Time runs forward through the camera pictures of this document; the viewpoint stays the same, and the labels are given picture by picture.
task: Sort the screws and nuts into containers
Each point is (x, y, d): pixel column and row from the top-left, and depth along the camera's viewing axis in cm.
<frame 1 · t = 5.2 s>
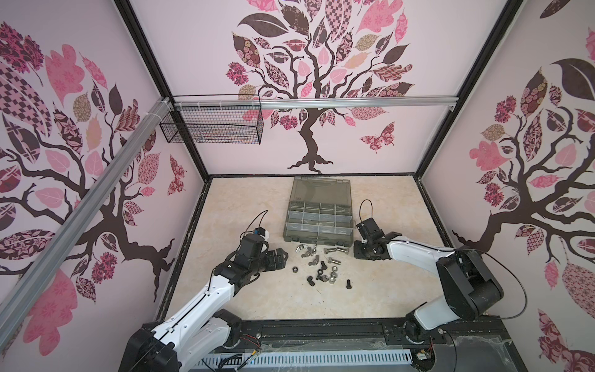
left hand: (278, 261, 83), fingers open
right hand: (357, 249, 93), fingers closed
green transparent organizer box: (320, 211, 102), point 5 cm above the table
silver hex bolt upper: (329, 249, 94), on the table
silver hex bolt right: (346, 250, 94), point 2 cm above the table
silver hex bolt lower: (331, 260, 91), on the table
silver wing nut pair left: (309, 253, 94), on the table
silver wing nut far: (301, 246, 95), point 2 cm above the table
black hex nut lone: (294, 269, 89), on the table
black hex bolt upright: (324, 266, 90), on the table
dark hex nut shiny rim: (320, 271, 89), on the table
black hex nut upper pair: (310, 278, 87), on the table
black hex nut lower pair: (311, 284, 86), on the table
black hex bolt short: (320, 278, 87), on the table
silver hex nut: (334, 268, 89), on the table
silver hex nut 2: (332, 279, 87), on the table
black hex bolt far: (349, 284, 85), on the table

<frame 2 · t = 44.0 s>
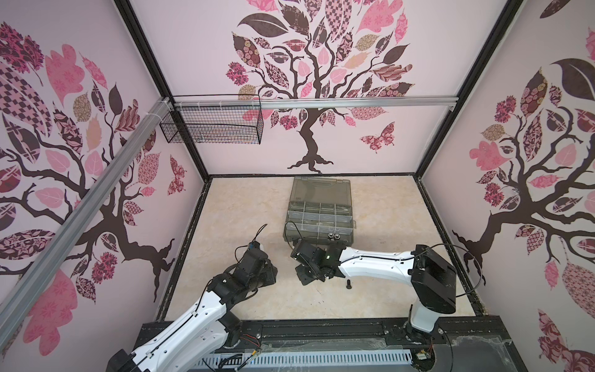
left hand: (274, 276, 80), fingers open
right hand: (300, 271, 82), fingers closed
silver hex nut: (331, 235, 99), on the table
silver hex nut 2: (337, 236, 97), point 2 cm above the table
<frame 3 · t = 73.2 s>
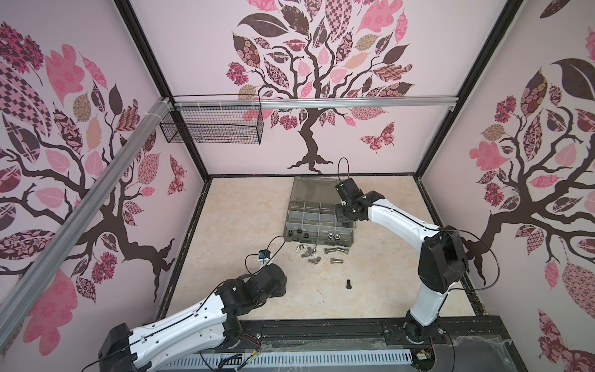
left hand: (281, 285, 78), fingers open
right hand: (342, 210, 91), fingers closed
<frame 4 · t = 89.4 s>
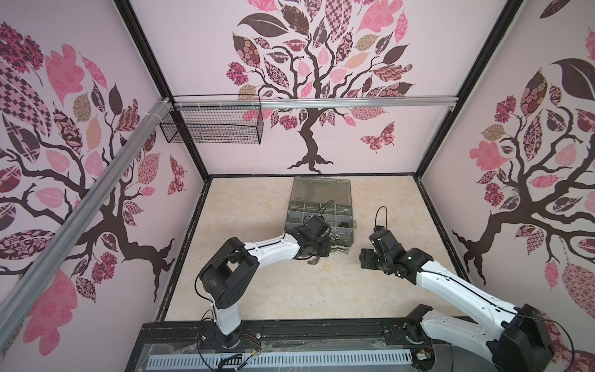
left hand: (327, 252, 88), fingers open
right hand: (366, 255, 83), fingers open
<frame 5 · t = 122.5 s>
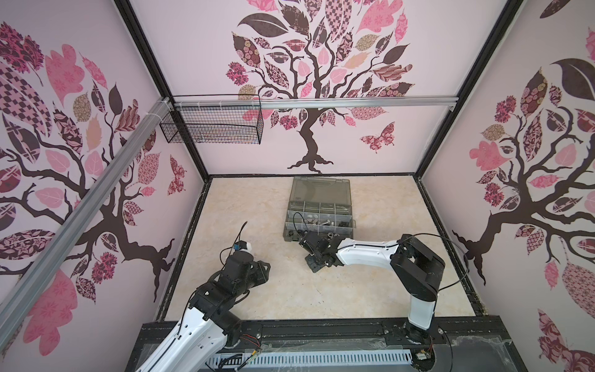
left hand: (267, 272, 77), fingers open
right hand: (312, 257, 91), fingers closed
